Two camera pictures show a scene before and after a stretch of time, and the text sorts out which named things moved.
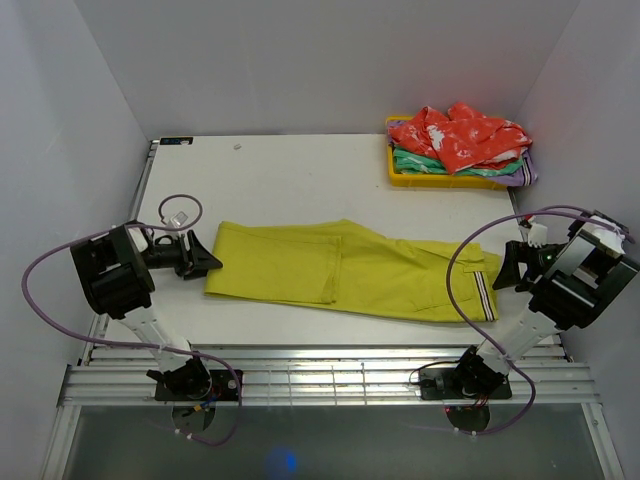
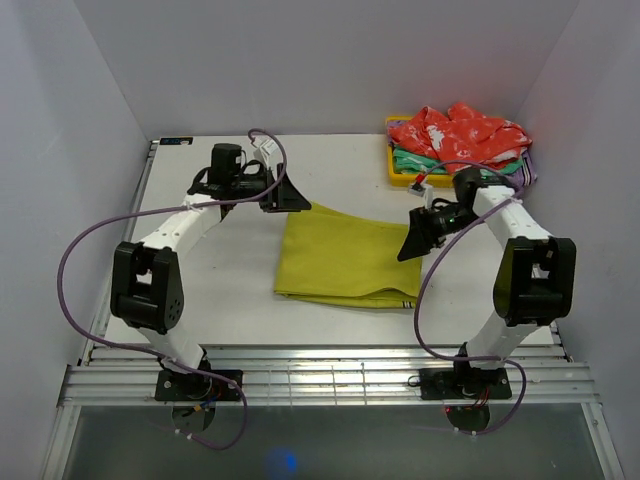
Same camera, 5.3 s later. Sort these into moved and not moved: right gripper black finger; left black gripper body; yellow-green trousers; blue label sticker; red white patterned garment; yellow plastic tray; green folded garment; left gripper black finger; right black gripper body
Moved: left black gripper body; right gripper black finger; left gripper black finger; right black gripper body; yellow-green trousers
Not moved: yellow plastic tray; blue label sticker; green folded garment; red white patterned garment
